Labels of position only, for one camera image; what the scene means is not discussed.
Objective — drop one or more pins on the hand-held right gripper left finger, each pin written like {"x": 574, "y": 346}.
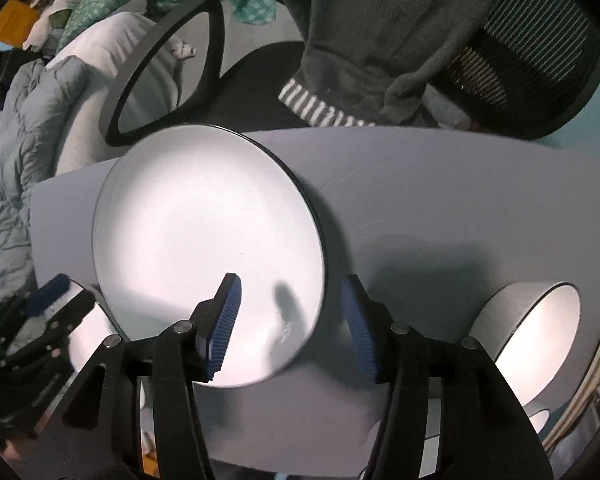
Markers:
{"x": 224, "y": 327}

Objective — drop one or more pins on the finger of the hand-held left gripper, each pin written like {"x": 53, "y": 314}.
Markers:
{"x": 50, "y": 292}
{"x": 72, "y": 312}

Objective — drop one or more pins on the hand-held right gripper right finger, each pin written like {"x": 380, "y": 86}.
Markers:
{"x": 359, "y": 330}

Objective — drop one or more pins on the small white plate stack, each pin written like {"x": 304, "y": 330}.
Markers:
{"x": 97, "y": 332}

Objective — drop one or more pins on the white plate black rim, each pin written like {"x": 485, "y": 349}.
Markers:
{"x": 190, "y": 220}

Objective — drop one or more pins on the white bowl black rim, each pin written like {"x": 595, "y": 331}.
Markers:
{"x": 540, "y": 340}
{"x": 539, "y": 420}

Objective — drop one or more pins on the grey puffer jacket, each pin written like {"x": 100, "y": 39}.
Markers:
{"x": 20, "y": 160}

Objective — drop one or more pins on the white pillow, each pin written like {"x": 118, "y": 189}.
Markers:
{"x": 105, "y": 85}

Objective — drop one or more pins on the beige ribbed board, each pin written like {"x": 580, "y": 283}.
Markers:
{"x": 587, "y": 390}

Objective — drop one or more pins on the white crumpled cloth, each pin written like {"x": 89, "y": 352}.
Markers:
{"x": 45, "y": 22}

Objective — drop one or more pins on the dark grey fleece garment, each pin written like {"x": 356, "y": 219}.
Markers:
{"x": 380, "y": 35}

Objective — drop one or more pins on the black mesh office chair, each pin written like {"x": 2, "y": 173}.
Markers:
{"x": 530, "y": 60}

